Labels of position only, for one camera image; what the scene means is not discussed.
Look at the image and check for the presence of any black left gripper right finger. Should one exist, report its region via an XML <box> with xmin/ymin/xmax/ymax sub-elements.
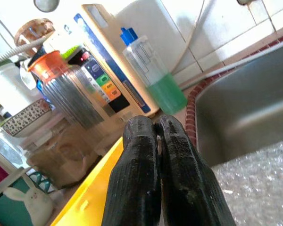
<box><xmin>155</xmin><ymin>114</ymin><xmax>236</xmax><ymax>226</ymax></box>

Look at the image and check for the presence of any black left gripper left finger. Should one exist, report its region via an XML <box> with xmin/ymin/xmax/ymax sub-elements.
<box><xmin>101</xmin><ymin>115</ymin><xmax>162</xmax><ymax>226</ymax></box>

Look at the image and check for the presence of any yellow plastic bowl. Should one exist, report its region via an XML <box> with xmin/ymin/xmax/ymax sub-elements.
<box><xmin>50</xmin><ymin>136</ymin><xmax>126</xmax><ymax>226</ymax></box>

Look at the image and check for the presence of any jar of brown powder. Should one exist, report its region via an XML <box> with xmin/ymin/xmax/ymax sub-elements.
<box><xmin>25</xmin><ymin>127</ymin><xmax>102</xmax><ymax>189</ymax></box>

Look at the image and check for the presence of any clear bubble wrap sheet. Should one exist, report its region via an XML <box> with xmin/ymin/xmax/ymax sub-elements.
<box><xmin>211</xmin><ymin>138</ymin><xmax>283</xmax><ymax>226</ymax></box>

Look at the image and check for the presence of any green dish soap bottle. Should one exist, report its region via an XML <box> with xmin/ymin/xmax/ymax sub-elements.
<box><xmin>119</xmin><ymin>27</ymin><xmax>188</xmax><ymax>116</ymax></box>

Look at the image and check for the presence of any stainless steel sink basin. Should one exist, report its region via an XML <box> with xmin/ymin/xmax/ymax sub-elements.
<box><xmin>194</xmin><ymin>41</ymin><xmax>283</xmax><ymax>168</ymax></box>

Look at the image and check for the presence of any glass pitcher orange lid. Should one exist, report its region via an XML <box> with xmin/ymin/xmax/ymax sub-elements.
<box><xmin>27</xmin><ymin>50</ymin><xmax>105</xmax><ymax>130</ymax></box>

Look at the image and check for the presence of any patterned ceramic bowl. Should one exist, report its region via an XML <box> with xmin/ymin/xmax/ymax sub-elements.
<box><xmin>1</xmin><ymin>98</ymin><xmax>53</xmax><ymax>138</ymax></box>

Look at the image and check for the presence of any beige water ionizer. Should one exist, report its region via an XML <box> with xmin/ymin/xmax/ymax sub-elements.
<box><xmin>43</xmin><ymin>3</ymin><xmax>161</xmax><ymax>118</ymax></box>

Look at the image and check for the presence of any clear plastic jug white lid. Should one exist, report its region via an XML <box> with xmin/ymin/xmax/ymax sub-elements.
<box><xmin>0</xmin><ymin>58</ymin><xmax>42</xmax><ymax>116</ymax></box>

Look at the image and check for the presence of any glass jar cork lid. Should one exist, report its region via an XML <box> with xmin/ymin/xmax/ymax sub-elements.
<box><xmin>14</xmin><ymin>18</ymin><xmax>55</xmax><ymax>57</ymax></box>

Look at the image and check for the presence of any round grey hanging utensil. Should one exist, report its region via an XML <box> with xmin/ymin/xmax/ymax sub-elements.
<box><xmin>33</xmin><ymin>0</ymin><xmax>60</xmax><ymax>13</ymax></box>

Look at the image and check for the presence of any white faucet hose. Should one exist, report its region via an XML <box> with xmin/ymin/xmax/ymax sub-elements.
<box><xmin>174</xmin><ymin>0</ymin><xmax>206</xmax><ymax>73</ymax></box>

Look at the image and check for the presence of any white corrugated hose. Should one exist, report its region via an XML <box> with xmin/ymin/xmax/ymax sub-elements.
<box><xmin>0</xmin><ymin>35</ymin><xmax>53</xmax><ymax>67</ymax></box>

